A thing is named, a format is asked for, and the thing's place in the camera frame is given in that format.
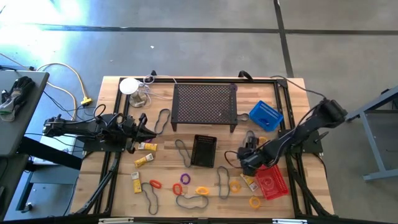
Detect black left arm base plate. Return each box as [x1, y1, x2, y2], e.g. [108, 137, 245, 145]
[83, 136, 126, 153]

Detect silver frame bracket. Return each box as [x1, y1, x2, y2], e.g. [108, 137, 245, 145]
[98, 217, 135, 224]
[272, 218, 308, 224]

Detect black perforated metal shelf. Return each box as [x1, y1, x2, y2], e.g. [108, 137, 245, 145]
[170, 83, 239, 133]

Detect red coil wrist keychain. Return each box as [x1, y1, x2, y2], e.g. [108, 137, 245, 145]
[263, 174, 281, 191]

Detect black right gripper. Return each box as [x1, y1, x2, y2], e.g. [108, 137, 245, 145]
[238, 136, 271, 177]

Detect white lamp cable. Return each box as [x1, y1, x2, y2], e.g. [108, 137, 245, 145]
[136, 74, 178, 101]

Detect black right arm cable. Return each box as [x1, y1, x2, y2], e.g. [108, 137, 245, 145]
[269, 75, 327, 101]

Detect blue plastic basket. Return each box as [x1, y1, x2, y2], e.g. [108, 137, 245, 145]
[249, 100, 285, 133]

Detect red plastic basket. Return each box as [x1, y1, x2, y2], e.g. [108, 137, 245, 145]
[254, 164, 290, 201]

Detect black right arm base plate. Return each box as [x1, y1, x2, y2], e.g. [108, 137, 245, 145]
[279, 129, 324, 156]

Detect black plastic basket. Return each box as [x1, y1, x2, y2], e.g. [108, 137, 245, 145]
[190, 134, 218, 169]

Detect grey metal table leg frame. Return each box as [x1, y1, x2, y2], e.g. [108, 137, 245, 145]
[344, 85, 398, 182]

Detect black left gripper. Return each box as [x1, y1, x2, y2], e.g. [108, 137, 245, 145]
[123, 113, 158, 154]

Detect yellow extension cable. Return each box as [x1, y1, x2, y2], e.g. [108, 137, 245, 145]
[36, 62, 93, 121]

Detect white lamp with wooden base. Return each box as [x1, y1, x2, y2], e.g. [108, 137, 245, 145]
[119, 77, 149, 108]

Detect black table clamp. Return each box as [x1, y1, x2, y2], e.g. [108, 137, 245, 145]
[238, 70, 254, 82]
[145, 70, 158, 84]

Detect grey side table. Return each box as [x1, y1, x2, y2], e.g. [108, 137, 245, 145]
[0, 70, 50, 158]

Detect black work gloves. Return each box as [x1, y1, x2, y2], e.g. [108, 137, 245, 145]
[0, 76, 36, 123]

